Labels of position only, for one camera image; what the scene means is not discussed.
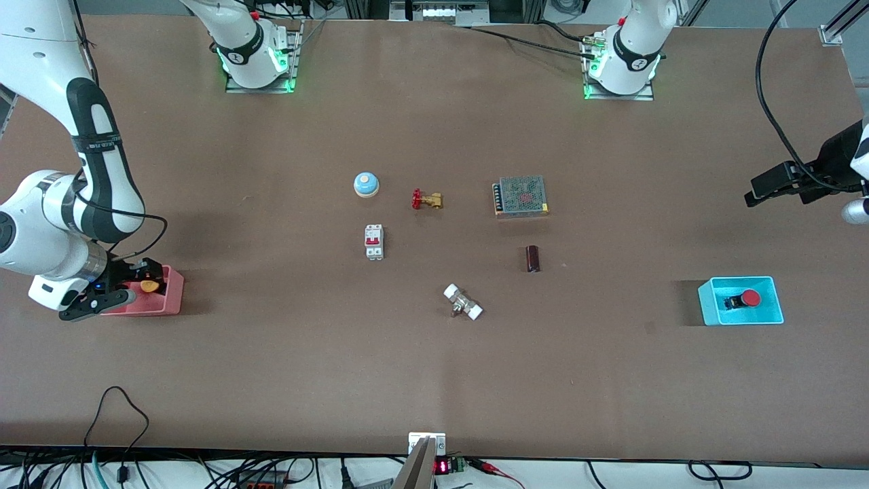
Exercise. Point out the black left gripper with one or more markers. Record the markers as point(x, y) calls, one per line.
point(836, 161)

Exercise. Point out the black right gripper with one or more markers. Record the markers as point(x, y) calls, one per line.
point(123, 275)

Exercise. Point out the yellow push button switch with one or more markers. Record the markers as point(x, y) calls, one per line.
point(149, 286)

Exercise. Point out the red push button switch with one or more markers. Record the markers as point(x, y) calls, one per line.
point(747, 298)

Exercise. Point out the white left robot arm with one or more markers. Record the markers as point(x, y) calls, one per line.
point(635, 41)

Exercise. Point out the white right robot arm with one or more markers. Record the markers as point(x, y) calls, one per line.
point(102, 156)

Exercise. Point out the pink plastic box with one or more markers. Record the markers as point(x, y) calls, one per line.
point(170, 302)

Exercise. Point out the cyan plastic box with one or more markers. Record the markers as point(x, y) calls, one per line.
point(719, 316)

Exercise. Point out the aluminium profile bar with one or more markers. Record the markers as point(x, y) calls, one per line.
point(838, 30)

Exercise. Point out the dark brown rectangular block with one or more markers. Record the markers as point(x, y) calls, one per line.
point(533, 259)

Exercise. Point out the metal mesh power supply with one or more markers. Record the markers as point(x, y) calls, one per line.
point(521, 197)

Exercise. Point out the blue call bell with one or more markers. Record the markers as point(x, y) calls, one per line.
point(366, 185)

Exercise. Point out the metal valve white ends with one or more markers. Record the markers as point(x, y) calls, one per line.
point(464, 303)

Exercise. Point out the red digit display module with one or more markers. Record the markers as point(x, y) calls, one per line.
point(442, 466)

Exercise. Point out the grey equipment rack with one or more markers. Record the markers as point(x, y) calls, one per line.
point(441, 10)

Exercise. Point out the red clip lead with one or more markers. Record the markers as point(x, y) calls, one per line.
point(492, 468)

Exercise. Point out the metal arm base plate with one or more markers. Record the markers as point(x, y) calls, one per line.
point(297, 54)
point(618, 97)

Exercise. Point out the white circuit breaker red switch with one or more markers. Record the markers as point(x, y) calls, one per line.
point(374, 242)

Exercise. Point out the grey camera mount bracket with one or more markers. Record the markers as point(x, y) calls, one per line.
point(421, 465)

